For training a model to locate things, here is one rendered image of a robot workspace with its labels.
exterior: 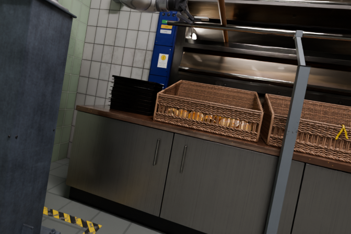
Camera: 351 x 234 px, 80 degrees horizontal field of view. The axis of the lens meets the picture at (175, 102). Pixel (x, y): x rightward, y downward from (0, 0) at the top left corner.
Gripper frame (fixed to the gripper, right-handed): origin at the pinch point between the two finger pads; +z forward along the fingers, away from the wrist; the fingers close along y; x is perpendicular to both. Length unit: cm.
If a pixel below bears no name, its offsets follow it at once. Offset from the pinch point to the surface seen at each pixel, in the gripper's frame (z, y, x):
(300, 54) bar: 44.6, 17.8, -5.0
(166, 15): -42, -13, -51
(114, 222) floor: -30, 120, 2
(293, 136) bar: 46, 54, 4
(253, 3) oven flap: 20.2, -20.4, -40.4
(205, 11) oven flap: -12, -18, -51
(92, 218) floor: -41, 120, 4
